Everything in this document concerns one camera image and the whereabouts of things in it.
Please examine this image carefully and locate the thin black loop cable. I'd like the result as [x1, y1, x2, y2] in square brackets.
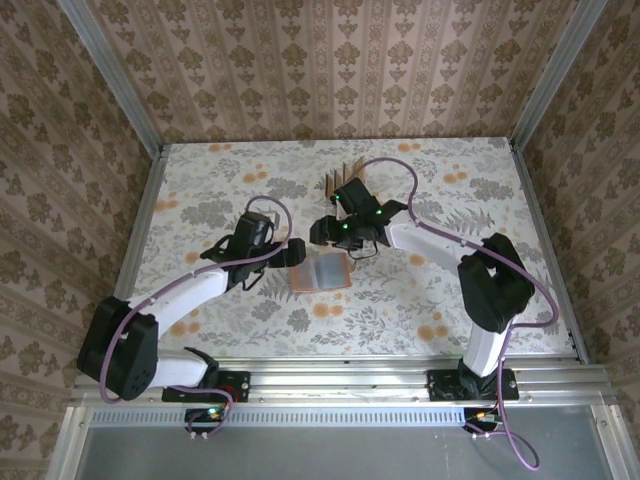
[347, 239, 379, 261]
[239, 267, 266, 292]

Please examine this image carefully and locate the grey metal bench panel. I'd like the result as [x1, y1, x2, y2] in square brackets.
[74, 424, 619, 480]

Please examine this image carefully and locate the aluminium frame post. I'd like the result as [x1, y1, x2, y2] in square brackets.
[55, 0, 166, 157]
[508, 0, 610, 151]

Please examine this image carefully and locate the aluminium table edge rail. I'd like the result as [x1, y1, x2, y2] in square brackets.
[508, 141, 590, 365]
[115, 144, 169, 300]

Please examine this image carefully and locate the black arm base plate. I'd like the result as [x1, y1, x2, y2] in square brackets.
[161, 370, 251, 404]
[426, 368, 520, 403]

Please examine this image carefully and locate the wide aluminium mounting rail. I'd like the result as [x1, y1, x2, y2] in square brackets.
[69, 355, 615, 407]

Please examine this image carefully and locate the grey slotted cable duct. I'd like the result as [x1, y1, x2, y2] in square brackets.
[89, 405, 469, 427]

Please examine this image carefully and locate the aluminium lower frame bar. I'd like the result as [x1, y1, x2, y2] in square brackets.
[589, 403, 635, 480]
[45, 405, 94, 480]

